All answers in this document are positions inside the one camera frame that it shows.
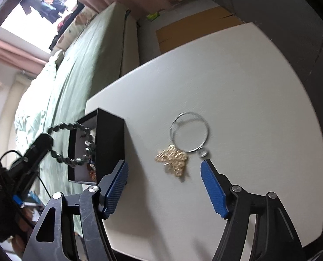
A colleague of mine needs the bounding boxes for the silver ring bangle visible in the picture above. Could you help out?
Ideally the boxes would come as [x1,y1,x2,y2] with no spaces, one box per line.
[169,111,210,159]

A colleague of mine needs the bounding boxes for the dark green bead necklace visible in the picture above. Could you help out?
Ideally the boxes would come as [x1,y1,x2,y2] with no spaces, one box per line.
[47,122,97,168]

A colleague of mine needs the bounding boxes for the gold butterfly pendant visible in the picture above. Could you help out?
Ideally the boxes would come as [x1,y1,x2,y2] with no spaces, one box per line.
[154,144,188,177]

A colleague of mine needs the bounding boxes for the black jewelry box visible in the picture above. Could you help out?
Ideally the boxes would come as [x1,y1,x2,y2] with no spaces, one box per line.
[67,109,125,184]

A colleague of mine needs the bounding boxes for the light green crumpled duvet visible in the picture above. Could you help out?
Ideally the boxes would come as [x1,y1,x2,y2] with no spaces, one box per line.
[14,50,64,154]

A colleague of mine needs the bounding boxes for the cream bed headboard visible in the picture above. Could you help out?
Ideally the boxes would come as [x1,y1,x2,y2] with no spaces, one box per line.
[0,73,31,156]

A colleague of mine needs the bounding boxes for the green bed blanket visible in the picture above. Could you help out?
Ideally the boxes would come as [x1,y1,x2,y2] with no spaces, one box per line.
[36,3,128,203]

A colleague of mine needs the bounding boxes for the pink curtain left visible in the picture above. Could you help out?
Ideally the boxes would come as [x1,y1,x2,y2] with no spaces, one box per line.
[0,40,47,75]

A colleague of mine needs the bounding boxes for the floral pillow at window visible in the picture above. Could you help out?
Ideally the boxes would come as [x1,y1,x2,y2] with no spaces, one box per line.
[52,6,97,51]

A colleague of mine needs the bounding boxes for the hanging dark clothes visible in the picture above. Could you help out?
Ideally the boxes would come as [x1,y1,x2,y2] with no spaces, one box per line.
[19,0,84,52]

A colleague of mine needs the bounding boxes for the brown cardboard floor sheet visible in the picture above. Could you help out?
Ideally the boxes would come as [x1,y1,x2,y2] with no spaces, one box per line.
[156,7,243,54]

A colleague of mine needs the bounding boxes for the green object on floor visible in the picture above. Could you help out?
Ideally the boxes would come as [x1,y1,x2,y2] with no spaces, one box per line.
[146,12,160,21]

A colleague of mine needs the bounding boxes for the dark grey wardrobe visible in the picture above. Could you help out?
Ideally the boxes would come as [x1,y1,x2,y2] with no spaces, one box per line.
[214,0,323,128]

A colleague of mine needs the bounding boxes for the black cable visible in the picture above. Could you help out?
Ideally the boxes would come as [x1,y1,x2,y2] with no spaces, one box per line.
[0,149,53,196]

